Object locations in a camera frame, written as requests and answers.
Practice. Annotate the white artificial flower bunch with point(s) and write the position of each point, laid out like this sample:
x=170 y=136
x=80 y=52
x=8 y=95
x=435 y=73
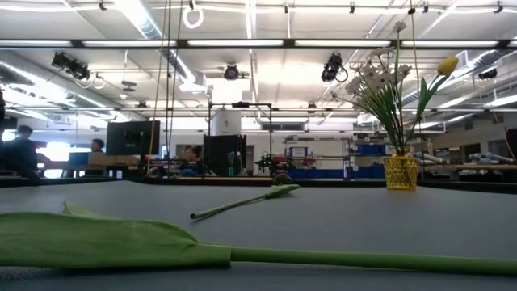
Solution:
x=377 y=91

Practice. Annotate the yellow artificial tulip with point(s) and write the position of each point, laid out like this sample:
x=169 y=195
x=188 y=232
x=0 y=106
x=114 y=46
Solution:
x=447 y=66
x=121 y=242

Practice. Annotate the yellow textured glass vase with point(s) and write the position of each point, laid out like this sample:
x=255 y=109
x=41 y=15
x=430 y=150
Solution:
x=400 y=174

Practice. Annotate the black computer monitor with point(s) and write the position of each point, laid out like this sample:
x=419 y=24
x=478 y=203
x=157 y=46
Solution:
x=133 y=138
x=224 y=155

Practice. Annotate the white cylindrical tank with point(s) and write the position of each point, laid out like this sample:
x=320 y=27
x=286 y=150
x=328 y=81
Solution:
x=226 y=122

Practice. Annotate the dark purple artificial tulip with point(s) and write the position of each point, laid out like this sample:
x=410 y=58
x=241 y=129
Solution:
x=278 y=191

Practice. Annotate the person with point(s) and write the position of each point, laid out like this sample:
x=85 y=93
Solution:
x=193 y=161
x=97 y=145
x=20 y=155

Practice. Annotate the blue storage bins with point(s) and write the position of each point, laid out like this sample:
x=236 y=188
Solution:
x=363 y=171

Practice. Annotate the black background rig frame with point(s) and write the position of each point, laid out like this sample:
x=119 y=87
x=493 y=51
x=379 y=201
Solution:
x=240 y=105

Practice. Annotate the black hanging camera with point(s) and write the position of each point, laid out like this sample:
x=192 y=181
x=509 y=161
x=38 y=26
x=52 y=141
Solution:
x=332 y=66
x=231 y=72
x=72 y=65

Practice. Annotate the black aluminium table frame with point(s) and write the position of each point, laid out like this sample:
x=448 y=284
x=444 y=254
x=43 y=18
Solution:
x=464 y=186

